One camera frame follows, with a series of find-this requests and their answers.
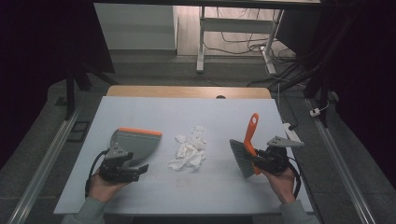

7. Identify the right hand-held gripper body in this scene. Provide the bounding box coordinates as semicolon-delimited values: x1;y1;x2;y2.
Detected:
257;134;305;175

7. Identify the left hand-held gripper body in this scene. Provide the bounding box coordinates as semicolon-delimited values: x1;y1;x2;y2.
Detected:
98;142;141;184

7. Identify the orange brush with grey bristles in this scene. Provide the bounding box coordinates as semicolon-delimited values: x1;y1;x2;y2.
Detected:
229;112;262;179

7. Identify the grey dustpan with orange edge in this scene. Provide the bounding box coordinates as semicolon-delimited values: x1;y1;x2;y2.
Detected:
109;127;163;163

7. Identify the pile of white paper scraps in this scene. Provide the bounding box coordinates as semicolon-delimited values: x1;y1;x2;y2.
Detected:
168;125;207;172

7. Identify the person's left hand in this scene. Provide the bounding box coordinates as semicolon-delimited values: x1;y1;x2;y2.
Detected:
88;169;129;204

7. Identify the person's right hand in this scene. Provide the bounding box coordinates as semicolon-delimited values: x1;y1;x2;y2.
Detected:
261;167;297;205

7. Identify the white power strip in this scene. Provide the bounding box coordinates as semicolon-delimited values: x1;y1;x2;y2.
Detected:
282;122;304;144

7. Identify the black floor plate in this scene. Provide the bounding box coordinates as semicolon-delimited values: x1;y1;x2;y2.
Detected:
66;120;92;144

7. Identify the black metal stand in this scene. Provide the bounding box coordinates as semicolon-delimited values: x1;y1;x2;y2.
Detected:
63;60;120;121
270;6;367;129

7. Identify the wooden table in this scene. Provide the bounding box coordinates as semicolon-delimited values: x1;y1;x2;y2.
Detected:
106;85;273;100

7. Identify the white cabinet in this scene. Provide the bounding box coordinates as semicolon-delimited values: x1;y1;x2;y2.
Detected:
93;3;178;51

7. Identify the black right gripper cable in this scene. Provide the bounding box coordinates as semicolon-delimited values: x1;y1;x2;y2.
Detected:
288;156;303;200

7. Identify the black power strip cable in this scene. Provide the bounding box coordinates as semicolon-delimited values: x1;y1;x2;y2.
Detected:
277;83;300;131

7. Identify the metal floor rail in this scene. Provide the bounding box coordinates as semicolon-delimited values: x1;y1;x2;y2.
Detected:
305;98;378;224
7;104;84;224

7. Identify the tangle of black floor cables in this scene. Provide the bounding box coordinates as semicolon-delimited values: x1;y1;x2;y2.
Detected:
204;7;300;89

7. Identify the white desk frame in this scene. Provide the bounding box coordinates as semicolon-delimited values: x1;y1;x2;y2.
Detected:
195;6;286;76

